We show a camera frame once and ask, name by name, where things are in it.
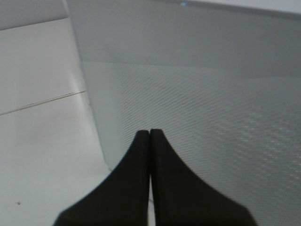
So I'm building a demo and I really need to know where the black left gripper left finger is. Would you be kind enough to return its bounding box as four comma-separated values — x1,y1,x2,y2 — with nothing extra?
54,130,150,226

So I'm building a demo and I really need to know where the white microwave door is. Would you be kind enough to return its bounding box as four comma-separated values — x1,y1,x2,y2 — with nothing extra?
65,0,301,226

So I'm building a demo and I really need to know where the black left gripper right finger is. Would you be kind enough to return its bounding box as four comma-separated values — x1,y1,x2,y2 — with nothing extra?
150,129,256,226

